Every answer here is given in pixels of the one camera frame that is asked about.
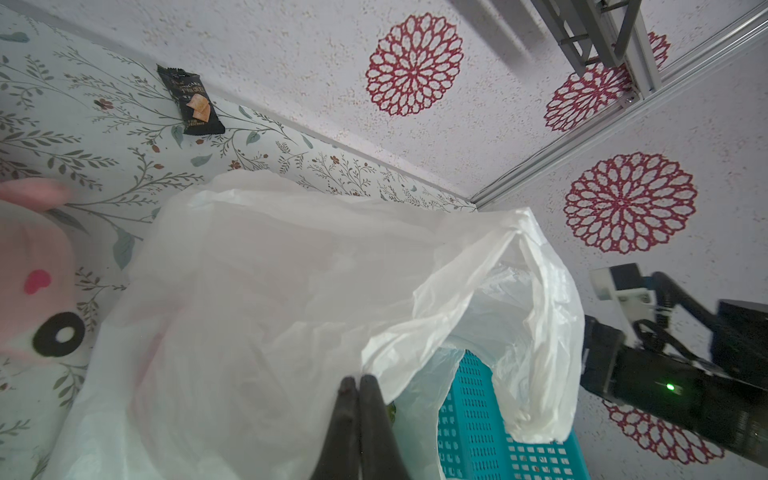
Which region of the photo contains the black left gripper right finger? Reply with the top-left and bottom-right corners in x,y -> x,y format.
359,375 -> 410,480

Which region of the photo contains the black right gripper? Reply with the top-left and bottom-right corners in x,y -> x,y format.
580,316 -> 767,466

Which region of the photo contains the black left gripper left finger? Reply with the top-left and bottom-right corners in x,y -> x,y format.
310,377 -> 361,480

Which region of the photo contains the white plastic bag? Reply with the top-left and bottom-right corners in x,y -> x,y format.
44,171 -> 584,479

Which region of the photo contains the light green fruit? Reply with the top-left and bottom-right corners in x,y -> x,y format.
386,402 -> 397,424

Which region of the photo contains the teal plastic basket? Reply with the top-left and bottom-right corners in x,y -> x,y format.
437,351 -> 590,480

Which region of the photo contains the small red white object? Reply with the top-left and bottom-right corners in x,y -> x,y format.
1,178 -> 86,363

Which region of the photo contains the small black snack packet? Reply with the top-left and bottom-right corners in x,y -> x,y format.
157,65 -> 226,136

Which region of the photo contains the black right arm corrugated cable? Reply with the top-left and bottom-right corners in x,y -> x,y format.
635,271 -> 739,361

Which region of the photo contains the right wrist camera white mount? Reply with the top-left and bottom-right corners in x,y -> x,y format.
589,263 -> 657,347

